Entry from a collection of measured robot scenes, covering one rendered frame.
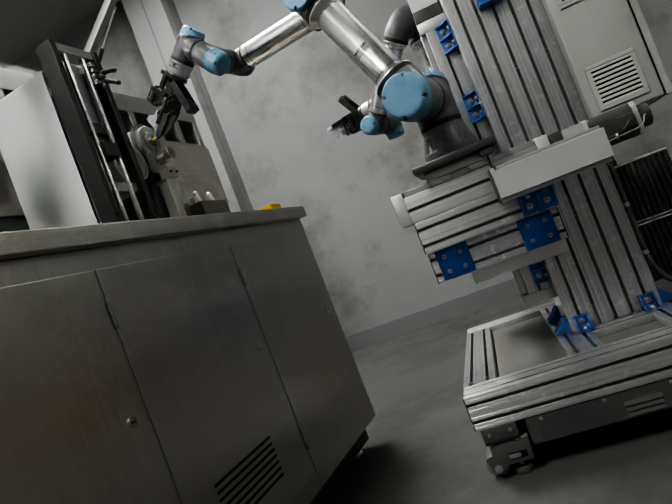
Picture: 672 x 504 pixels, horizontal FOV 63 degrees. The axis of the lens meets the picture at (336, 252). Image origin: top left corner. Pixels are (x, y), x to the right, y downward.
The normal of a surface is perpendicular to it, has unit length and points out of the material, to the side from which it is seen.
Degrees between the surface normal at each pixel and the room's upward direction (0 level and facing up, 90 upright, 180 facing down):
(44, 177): 90
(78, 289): 90
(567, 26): 90
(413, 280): 90
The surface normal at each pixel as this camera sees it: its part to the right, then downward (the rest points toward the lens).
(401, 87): -0.40, 0.27
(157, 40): -0.25, 0.07
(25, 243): 0.86, -0.34
